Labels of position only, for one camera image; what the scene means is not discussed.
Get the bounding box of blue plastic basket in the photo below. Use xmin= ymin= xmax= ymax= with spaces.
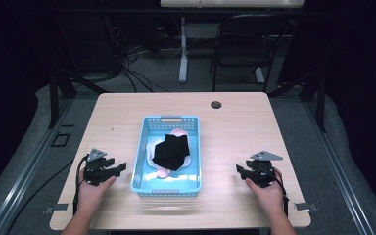
xmin=130 ymin=115 xmax=203 ymax=198

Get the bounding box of black floor cable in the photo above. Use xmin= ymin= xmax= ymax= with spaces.
xmin=8 ymin=159 xmax=76 ymax=235

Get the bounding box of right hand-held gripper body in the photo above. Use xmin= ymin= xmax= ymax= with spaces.
xmin=246 ymin=150 xmax=284 ymax=189

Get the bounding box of aluminium floor rail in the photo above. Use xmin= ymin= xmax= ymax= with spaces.
xmin=0 ymin=97 xmax=74 ymax=235
xmin=302 ymin=97 xmax=376 ymax=235

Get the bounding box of black folding chair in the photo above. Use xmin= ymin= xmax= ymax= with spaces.
xmin=208 ymin=13 xmax=290 ymax=93

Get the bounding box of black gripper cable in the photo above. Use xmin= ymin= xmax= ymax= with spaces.
xmin=72 ymin=155 xmax=90 ymax=216
xmin=273 ymin=167 xmax=290 ymax=218

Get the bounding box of white desk with legs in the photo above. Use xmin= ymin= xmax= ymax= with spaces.
xmin=159 ymin=0 xmax=306 ymax=84

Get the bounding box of black metal frame stand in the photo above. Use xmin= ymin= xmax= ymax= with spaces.
xmin=267 ymin=69 xmax=328 ymax=133
xmin=46 ymin=70 xmax=109 ymax=130

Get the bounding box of grey metal table bracket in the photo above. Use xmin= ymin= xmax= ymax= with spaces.
xmin=293 ymin=202 xmax=319 ymax=212
xmin=44 ymin=203 xmax=70 ymax=215

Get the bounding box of person's left hand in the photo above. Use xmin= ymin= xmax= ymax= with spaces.
xmin=77 ymin=168 xmax=118 ymax=216

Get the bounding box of person's right hand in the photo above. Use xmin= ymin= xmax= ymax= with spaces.
xmin=244 ymin=167 xmax=286 ymax=216

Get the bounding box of bundle of floor cables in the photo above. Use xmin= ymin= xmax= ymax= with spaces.
xmin=118 ymin=45 xmax=182 ymax=94

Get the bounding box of pink cloth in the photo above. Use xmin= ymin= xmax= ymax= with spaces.
xmin=156 ymin=127 xmax=191 ymax=179

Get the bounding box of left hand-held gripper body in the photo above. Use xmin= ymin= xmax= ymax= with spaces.
xmin=83 ymin=148 xmax=116 ymax=187

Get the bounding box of black cloth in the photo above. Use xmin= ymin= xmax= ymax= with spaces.
xmin=152 ymin=133 xmax=191 ymax=172

